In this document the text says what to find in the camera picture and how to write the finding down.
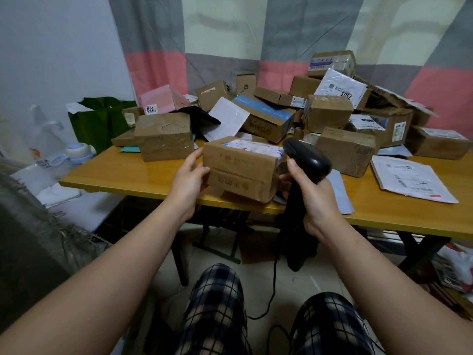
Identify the person's left hand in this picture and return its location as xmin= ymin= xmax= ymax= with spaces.
xmin=166 ymin=148 xmax=211 ymax=223

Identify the person's right hand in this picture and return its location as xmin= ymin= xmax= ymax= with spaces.
xmin=279 ymin=159 xmax=345 ymax=241

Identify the black barcode scanner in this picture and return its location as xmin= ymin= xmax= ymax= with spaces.
xmin=276 ymin=137 xmax=332 ymax=273

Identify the small labelled cardboard box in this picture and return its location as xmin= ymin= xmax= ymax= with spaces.
xmin=202 ymin=136 xmax=287 ymax=204

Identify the person's left forearm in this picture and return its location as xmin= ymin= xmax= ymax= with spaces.
xmin=0 ymin=201 xmax=196 ymax=355

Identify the person's right forearm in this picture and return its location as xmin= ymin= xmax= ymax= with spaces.
xmin=314 ymin=216 xmax=473 ymax=355

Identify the pile of brown parcel cartons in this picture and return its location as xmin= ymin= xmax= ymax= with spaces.
xmin=111 ymin=50 xmax=472 ymax=178

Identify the black plastic bag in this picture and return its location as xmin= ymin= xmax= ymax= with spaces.
xmin=177 ymin=106 xmax=221 ymax=138

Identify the white plain mailer bag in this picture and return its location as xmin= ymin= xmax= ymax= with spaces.
xmin=273 ymin=169 xmax=355 ymax=215

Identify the white blank envelope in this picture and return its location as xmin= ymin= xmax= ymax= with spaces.
xmin=203 ymin=97 xmax=251 ymax=142

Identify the pink box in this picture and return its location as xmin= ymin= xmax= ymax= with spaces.
xmin=138 ymin=84 xmax=191 ymax=116

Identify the white mailer with black print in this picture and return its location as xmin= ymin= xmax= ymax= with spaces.
xmin=314 ymin=68 xmax=367 ymax=110

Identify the green paper bag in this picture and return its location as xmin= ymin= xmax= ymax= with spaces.
xmin=68 ymin=97 xmax=137 ymax=154

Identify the bottle with blue white lid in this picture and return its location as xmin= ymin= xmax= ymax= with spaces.
xmin=50 ymin=143 xmax=97 ymax=167

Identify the white printed mailer bag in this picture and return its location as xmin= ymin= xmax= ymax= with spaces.
xmin=370 ymin=155 xmax=459 ymax=204

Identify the striped grey pink curtain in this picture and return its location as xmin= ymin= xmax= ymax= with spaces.
xmin=107 ymin=0 xmax=473 ymax=139

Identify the person's left leg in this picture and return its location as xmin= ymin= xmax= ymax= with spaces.
xmin=177 ymin=263 xmax=253 ymax=355

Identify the person's leg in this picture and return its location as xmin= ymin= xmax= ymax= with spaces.
xmin=177 ymin=263 xmax=253 ymax=355
xmin=287 ymin=292 xmax=378 ymax=355

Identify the person's right leg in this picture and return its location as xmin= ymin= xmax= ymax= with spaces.
xmin=287 ymin=292 xmax=378 ymax=355

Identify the clear white plastic bag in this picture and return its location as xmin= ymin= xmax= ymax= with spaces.
xmin=0 ymin=103 xmax=97 ymax=209

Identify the grey woven blanket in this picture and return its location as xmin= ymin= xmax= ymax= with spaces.
xmin=0 ymin=160 xmax=112 ymax=331

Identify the stack of magazines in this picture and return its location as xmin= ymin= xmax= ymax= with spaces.
xmin=430 ymin=242 xmax=473 ymax=305

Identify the black scanner cable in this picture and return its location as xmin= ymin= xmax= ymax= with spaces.
xmin=247 ymin=255 xmax=293 ymax=355

